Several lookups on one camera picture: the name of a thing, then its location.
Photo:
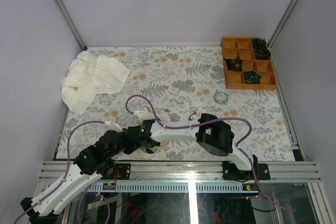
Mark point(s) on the aluminium front rail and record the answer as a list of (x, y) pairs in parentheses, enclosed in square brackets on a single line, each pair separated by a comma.
[(162, 171)]

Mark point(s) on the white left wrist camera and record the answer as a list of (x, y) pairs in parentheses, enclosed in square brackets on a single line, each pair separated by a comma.
[(113, 126)]

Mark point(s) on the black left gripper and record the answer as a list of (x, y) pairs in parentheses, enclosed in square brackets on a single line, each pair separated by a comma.
[(123, 133)]

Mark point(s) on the crumpled white cloth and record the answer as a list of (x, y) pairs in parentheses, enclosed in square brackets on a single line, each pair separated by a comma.
[(89, 75)]

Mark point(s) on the black flower orange dots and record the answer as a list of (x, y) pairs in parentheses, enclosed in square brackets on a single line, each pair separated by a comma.
[(234, 64)]

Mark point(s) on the beige round jewelry case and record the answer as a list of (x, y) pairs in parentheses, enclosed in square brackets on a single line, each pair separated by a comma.
[(150, 152)]

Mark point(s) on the wooden compartment tray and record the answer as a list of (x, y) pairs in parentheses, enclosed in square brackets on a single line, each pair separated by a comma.
[(242, 48)]

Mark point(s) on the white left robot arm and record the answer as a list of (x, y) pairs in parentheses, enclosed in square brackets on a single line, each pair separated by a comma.
[(92, 163)]

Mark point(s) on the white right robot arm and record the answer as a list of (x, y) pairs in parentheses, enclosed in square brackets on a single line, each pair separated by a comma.
[(213, 134)]

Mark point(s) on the black fabric flower top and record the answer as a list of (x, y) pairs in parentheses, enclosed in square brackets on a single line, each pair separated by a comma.
[(259, 43)]

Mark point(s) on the black flower yellow green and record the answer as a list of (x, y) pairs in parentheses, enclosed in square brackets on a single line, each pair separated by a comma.
[(251, 77)]

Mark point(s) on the black fabric flower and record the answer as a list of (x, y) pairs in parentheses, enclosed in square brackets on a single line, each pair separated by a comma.
[(259, 43), (262, 53)]

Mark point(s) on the floral patterned table mat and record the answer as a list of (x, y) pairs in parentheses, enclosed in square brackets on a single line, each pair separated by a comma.
[(188, 81)]

